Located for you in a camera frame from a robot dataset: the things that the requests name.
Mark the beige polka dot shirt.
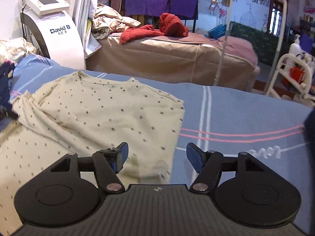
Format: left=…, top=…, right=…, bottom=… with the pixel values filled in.
left=1, top=71, right=185, bottom=235

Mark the navy pink clothes pile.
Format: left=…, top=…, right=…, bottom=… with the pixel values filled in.
left=1, top=61, right=19, bottom=120

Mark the blue striped bed sheet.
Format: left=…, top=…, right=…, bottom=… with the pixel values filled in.
left=1, top=55, right=314, bottom=235

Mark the white metal trolley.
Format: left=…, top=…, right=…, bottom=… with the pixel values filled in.
left=266, top=53, right=314, bottom=105

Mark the brown covered massage bed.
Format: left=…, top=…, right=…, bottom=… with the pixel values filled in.
left=86, top=32, right=260, bottom=92

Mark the dark navy folded towel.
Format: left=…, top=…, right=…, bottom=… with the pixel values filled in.
left=304, top=109, right=315, bottom=156

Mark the blue bag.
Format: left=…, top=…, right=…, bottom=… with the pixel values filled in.
left=208, top=25, right=226, bottom=40

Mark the beige crumpled blanket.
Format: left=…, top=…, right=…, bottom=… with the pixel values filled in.
left=92, top=3, right=141, bottom=40

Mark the red jacket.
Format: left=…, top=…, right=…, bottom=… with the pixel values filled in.
left=120, top=13, right=189, bottom=44

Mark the white lotion pump bottle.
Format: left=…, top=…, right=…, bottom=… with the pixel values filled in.
left=289, top=34, right=302, bottom=56

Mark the floral beige quilt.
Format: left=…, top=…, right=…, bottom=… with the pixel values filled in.
left=0, top=37, right=37, bottom=65

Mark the white David B machine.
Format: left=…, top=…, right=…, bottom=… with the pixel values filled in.
left=20, top=0, right=86, bottom=70

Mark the purple hanging cloth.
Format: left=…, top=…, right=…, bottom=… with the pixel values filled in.
left=125, top=0, right=198, bottom=20

